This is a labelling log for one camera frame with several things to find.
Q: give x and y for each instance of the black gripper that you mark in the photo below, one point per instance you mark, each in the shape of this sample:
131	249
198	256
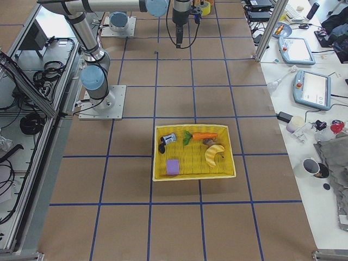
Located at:
178	19

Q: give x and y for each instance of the yellow tape roll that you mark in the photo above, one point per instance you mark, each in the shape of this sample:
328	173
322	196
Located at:
205	7

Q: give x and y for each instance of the orange toy carrot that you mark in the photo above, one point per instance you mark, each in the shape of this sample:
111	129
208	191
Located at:
197	136

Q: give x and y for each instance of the small labelled black bottle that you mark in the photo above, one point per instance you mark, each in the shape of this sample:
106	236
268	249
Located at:
165	140

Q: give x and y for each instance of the brown toy nut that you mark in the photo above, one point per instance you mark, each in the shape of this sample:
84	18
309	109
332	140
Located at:
209	142

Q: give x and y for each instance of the white light bulb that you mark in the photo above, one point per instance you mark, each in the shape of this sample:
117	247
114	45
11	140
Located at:
272	86

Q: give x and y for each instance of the brass cylinder part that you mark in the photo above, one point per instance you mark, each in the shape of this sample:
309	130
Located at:
279	29

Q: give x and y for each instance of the blue plate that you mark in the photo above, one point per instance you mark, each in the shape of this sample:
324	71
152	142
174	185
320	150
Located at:
287	30

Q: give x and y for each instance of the yellow plastic basket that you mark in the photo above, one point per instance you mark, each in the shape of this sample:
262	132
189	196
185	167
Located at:
192	162

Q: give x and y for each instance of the yellow toy banana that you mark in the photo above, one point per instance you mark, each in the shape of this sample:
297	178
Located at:
211	152

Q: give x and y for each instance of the far teach pendant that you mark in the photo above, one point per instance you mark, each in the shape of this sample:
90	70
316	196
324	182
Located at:
295	51

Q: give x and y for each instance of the teach pendant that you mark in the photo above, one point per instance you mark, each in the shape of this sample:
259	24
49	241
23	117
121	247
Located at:
295	51
312	89

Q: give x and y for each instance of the purple block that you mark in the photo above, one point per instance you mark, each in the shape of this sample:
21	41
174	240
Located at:
172	167

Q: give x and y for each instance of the black power adapter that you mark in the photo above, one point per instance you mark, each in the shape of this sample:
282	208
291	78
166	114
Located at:
284	117

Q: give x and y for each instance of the near teach pendant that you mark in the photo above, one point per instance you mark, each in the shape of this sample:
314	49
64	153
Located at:
312	89

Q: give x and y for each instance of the lavender white cup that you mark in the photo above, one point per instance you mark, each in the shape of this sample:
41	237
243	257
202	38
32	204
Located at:
295	123

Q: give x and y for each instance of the white mug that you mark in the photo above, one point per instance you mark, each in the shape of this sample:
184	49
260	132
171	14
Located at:
311	166

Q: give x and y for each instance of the grey cloth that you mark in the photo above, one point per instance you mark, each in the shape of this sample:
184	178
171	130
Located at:
333	154

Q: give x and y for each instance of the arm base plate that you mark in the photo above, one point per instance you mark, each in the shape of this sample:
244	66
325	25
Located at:
111	107
111	31

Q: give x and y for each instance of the aluminium frame post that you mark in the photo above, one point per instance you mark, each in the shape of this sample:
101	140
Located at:
275	17

